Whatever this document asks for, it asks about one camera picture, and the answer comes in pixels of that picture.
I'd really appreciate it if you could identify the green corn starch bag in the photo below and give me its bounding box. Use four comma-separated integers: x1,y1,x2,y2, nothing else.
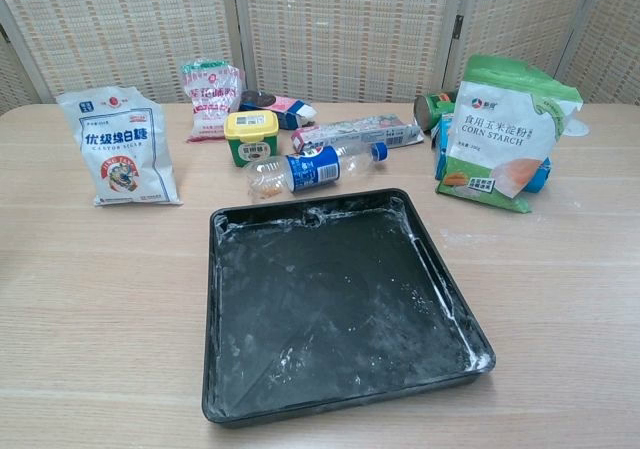
434,53,585,214

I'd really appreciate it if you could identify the black baking tray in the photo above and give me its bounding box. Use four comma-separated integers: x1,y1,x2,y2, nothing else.
201,187,497,424

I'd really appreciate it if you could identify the pink white snack bag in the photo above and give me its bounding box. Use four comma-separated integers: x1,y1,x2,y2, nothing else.
180,57,246,144

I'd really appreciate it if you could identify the clear blue-label soda bottle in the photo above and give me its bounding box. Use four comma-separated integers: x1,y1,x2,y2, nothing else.
243,142,390,204

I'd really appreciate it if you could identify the long floral wrap box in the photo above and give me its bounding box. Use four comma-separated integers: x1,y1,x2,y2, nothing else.
290,113,425,154

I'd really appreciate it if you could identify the yellow-lidded green tub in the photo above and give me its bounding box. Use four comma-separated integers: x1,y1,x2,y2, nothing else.
223,109,280,169

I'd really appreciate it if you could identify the dark blue pink carton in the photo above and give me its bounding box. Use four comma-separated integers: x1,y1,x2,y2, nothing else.
238,89,318,131

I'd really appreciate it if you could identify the blue cookie box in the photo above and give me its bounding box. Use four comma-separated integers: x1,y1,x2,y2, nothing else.
430,113,552,194

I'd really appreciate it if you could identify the green chips can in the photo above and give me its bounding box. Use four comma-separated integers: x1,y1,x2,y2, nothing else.
413,91,459,133

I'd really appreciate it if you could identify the woven folding screen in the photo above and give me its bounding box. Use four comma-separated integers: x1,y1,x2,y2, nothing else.
0,0,640,118

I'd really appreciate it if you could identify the white sugar bag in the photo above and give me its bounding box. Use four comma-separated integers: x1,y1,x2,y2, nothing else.
55,85,184,208

